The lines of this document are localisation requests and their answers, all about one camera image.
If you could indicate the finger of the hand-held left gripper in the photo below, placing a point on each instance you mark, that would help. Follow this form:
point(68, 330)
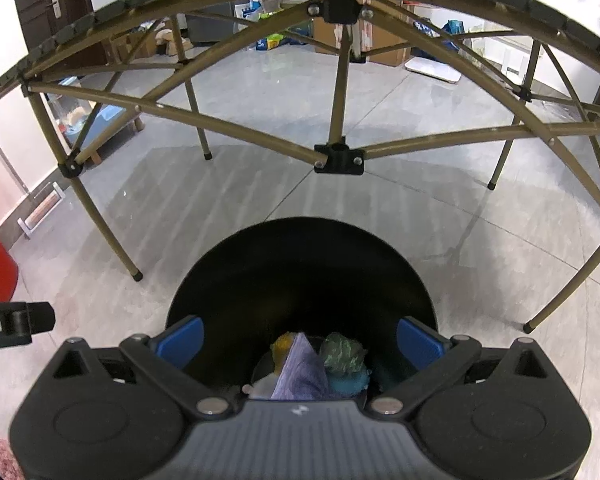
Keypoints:
point(37, 317)

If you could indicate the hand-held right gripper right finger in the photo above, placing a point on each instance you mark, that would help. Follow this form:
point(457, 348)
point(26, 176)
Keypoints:
point(420, 342)

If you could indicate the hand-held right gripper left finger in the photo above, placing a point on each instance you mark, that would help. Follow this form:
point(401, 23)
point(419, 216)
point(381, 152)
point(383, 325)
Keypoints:
point(180, 342)

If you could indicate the clear green plastic bag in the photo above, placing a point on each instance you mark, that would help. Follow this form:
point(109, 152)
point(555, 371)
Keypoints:
point(342, 352)

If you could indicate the blue plush toy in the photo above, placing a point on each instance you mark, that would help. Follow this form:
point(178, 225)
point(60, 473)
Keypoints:
point(347, 382)

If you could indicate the yellow plush toy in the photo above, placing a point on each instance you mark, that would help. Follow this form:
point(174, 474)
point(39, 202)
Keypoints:
point(281, 350)

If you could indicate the blue tissue box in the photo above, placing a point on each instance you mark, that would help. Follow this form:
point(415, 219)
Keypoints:
point(300, 375)

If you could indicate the black trash bin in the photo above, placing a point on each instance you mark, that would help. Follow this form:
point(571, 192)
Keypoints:
point(300, 270)

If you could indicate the white floor wiper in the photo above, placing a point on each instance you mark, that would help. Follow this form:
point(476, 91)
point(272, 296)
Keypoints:
point(40, 207)

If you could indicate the blue plastic storage bin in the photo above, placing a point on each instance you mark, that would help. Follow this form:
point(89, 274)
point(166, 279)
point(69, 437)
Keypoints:
point(105, 112)

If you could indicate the khaki folding table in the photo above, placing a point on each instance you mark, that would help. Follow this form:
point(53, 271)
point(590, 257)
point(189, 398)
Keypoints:
point(336, 110)

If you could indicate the white flat plastic tray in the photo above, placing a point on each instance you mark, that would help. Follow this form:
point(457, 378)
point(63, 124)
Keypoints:
point(432, 70)

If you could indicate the open cardboard box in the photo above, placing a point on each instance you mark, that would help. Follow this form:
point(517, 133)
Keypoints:
point(145, 45)

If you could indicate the brown cardboard box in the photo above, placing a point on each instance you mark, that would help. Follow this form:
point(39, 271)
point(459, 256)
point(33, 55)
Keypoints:
point(385, 50)

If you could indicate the dark wooden door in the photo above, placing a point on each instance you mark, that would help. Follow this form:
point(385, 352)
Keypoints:
point(35, 15)

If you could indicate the blue snack packet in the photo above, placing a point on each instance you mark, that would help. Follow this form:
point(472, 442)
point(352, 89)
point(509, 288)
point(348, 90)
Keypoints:
point(452, 27)

